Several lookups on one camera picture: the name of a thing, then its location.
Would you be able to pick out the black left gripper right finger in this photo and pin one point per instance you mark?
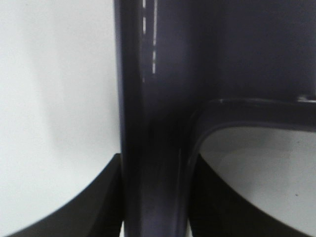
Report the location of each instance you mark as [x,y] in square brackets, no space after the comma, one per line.
[216,210]

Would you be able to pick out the purple plastic dustpan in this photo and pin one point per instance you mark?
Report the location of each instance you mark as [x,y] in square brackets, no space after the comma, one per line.
[188,68]

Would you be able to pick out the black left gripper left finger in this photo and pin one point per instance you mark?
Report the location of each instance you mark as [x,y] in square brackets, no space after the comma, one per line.
[95,212]

